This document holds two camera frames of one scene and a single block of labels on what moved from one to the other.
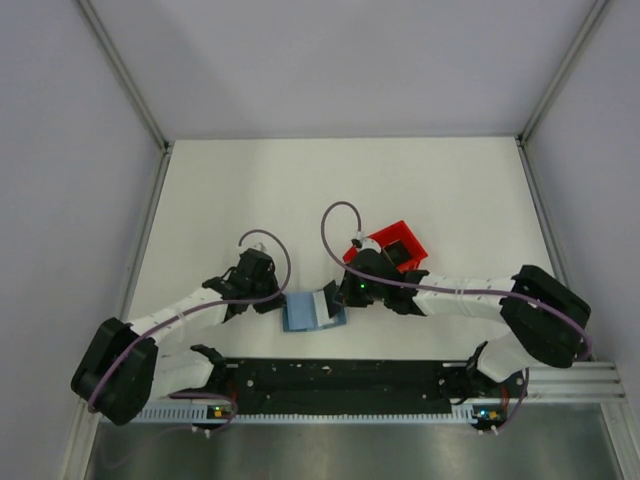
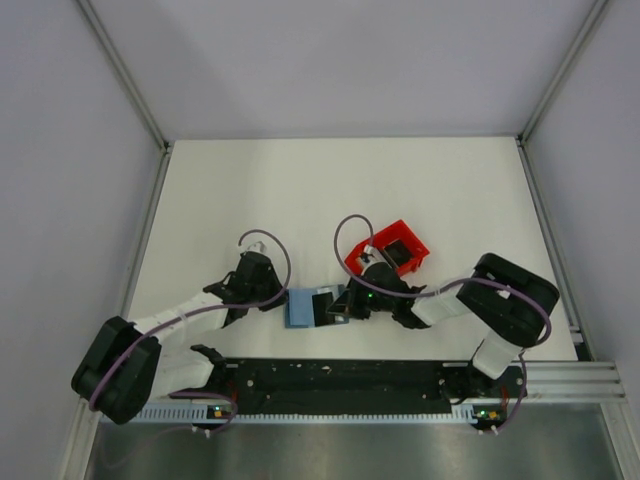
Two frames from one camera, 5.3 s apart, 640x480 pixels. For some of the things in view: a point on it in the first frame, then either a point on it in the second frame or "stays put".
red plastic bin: [392, 234] stays put
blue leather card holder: [300, 314] stays put
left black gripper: [270, 304] stays put
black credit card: [332, 295] → [320, 304]
